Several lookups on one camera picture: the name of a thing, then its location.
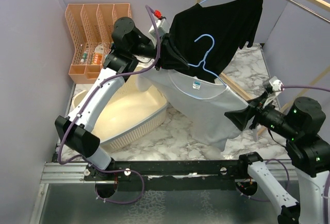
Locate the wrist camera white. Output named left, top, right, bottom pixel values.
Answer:
left=148, top=10, right=170, bottom=46
left=262, top=76, right=284, bottom=97

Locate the black t shirt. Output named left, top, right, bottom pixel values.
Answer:
left=170, top=0, right=263, bottom=82

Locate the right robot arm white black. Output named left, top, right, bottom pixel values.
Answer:
left=224, top=95, right=329, bottom=223

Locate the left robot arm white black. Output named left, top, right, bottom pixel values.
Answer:
left=55, top=15, right=187, bottom=180

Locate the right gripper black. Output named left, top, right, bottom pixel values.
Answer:
left=225, top=89, right=299, bottom=137

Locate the cream laundry basket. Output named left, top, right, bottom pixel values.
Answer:
left=69, top=66, right=168, bottom=153

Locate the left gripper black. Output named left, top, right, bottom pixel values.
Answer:
left=129, top=31, right=190, bottom=70

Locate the metal hanging rod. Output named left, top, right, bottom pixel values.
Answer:
left=285, top=0, right=329, bottom=24

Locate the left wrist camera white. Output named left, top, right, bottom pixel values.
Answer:
left=148, top=10, right=170, bottom=46

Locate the wooden clothes rack frame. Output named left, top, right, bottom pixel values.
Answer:
left=196, top=0, right=330, bottom=139

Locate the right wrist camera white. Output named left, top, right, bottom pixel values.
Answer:
left=262, top=76, right=284, bottom=97

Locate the white t shirt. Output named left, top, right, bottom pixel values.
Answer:
left=137, top=68, right=248, bottom=151

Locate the orange plastic file organizer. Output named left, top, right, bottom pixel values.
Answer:
left=65, top=3, right=132, bottom=84

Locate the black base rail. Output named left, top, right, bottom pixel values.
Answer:
left=84, top=152, right=262, bottom=192

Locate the small bottle in organizer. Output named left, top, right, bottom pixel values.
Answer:
left=79, top=51, right=88, bottom=64

